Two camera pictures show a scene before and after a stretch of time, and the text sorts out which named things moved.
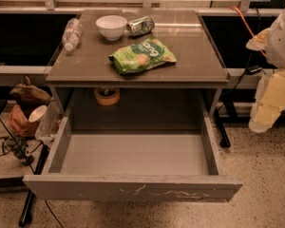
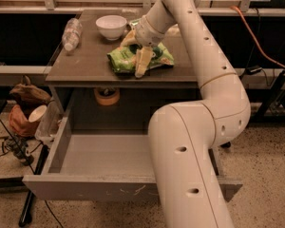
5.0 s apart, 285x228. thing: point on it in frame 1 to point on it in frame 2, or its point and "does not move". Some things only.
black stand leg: x=25 y=218 does not move
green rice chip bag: x=142 y=55 does not move
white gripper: x=282 y=43 to x=147 y=35
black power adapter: x=253 y=69 does not move
